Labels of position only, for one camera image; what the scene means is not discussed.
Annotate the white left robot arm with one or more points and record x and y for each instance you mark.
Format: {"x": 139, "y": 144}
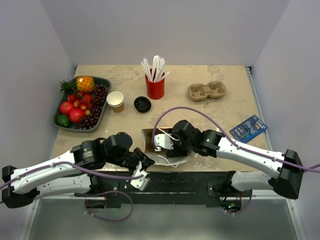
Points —
{"x": 78, "y": 171}

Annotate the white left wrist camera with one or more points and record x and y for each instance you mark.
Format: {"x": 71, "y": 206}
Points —
{"x": 140, "y": 178}

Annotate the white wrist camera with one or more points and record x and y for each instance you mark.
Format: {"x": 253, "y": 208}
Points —
{"x": 140, "y": 178}
{"x": 163, "y": 142}

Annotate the stacked brown paper cups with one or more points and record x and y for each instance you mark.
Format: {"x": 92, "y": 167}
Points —
{"x": 115, "y": 100}

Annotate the white wrapped straw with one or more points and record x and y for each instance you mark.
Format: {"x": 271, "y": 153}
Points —
{"x": 143, "y": 69}
{"x": 163, "y": 77}
{"x": 160, "y": 63}
{"x": 146, "y": 67}
{"x": 154, "y": 67}

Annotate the red apple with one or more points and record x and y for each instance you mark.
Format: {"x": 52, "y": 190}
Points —
{"x": 66, "y": 107}
{"x": 76, "y": 115}

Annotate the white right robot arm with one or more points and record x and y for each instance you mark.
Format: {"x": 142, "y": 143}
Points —
{"x": 277, "y": 171}

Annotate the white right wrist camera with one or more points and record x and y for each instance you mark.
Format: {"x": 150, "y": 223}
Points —
{"x": 163, "y": 142}

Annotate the brown paper takeout bag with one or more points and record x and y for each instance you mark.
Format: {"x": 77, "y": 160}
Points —
{"x": 160, "y": 157}

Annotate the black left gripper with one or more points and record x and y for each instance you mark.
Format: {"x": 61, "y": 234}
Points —
{"x": 144, "y": 161}

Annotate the blue card packet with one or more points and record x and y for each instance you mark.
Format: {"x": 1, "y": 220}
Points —
{"x": 248, "y": 129}

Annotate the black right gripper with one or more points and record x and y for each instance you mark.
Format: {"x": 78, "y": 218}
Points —
{"x": 176, "y": 152}

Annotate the dark red grape bunch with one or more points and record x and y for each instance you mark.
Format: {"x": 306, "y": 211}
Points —
{"x": 99, "y": 98}

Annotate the black plastic cup lid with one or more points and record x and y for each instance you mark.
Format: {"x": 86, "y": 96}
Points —
{"x": 142, "y": 104}

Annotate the green lime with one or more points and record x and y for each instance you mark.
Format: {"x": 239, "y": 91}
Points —
{"x": 63, "y": 121}

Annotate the brown pulp cup carrier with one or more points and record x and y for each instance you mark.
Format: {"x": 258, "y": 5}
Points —
{"x": 211, "y": 90}

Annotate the red lychee fruit cluster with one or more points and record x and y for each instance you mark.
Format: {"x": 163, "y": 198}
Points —
{"x": 82, "y": 101}

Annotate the red ribbed straw cup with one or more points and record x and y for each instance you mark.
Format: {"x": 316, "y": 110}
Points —
{"x": 155, "y": 90}

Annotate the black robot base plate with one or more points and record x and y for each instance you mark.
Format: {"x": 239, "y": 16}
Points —
{"x": 211, "y": 189}

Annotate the orange pineapple fruit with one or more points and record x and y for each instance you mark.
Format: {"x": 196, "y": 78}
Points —
{"x": 85, "y": 84}

